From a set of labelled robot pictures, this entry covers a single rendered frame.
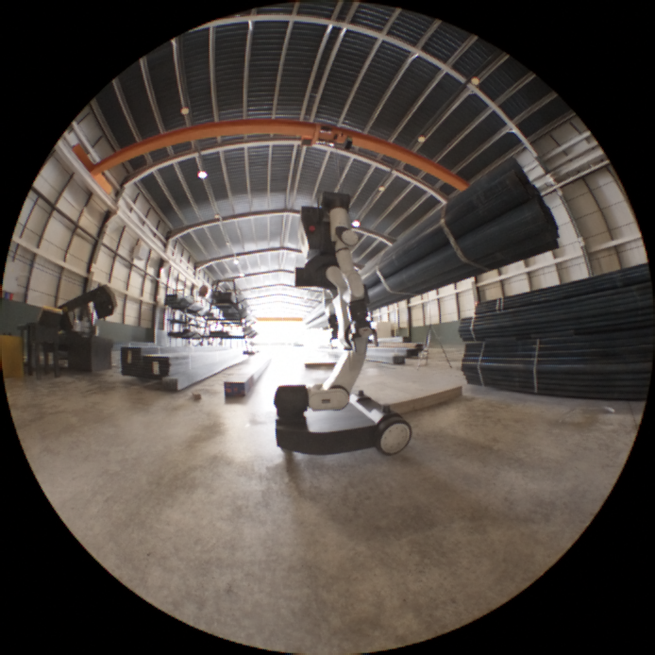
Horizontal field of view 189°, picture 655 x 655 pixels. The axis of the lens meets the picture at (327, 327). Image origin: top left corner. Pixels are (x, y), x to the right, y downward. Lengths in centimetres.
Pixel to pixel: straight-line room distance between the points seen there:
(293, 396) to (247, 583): 84
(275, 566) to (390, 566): 28
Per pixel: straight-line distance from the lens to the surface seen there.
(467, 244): 124
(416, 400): 169
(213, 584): 65
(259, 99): 992
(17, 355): 427
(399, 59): 957
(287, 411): 103
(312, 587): 61
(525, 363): 205
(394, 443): 104
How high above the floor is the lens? 57
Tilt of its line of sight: 5 degrees up
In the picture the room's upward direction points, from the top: 2 degrees counter-clockwise
